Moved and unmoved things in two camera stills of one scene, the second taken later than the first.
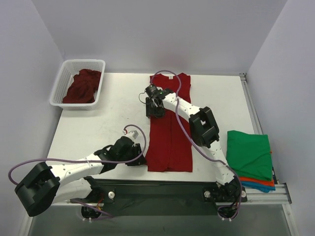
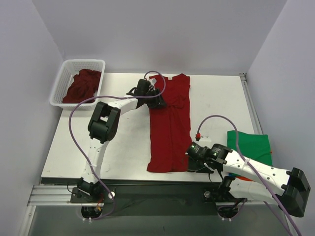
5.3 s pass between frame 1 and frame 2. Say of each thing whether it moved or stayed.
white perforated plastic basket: stayed
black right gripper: moved
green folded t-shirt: stayed
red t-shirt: stayed
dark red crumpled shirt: stayed
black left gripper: moved
